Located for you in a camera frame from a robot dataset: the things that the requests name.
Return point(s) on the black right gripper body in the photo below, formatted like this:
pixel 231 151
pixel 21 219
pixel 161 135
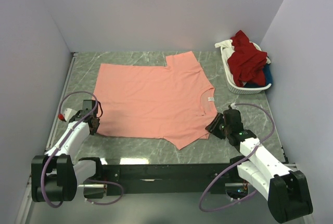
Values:
pixel 218 127

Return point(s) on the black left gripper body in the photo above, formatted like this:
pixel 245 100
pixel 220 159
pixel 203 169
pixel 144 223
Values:
pixel 94 129

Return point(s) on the salmon pink t-shirt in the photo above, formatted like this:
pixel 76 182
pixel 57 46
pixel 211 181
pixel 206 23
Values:
pixel 173 102

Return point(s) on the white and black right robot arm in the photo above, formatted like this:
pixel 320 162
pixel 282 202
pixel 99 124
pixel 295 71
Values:
pixel 286 191

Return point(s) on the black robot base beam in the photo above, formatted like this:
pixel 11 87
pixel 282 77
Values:
pixel 173 178

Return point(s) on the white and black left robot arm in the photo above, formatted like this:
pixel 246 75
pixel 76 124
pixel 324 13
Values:
pixel 54 177

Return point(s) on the white laundry basket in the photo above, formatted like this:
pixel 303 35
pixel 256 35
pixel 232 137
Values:
pixel 242 90

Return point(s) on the red t-shirt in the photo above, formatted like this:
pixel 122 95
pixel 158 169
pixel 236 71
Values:
pixel 246 62

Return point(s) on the blue t-shirt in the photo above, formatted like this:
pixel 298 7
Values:
pixel 267 74

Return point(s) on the white t-shirt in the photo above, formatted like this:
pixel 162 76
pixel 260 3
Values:
pixel 227 49

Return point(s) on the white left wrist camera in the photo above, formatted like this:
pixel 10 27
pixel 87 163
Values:
pixel 69 115

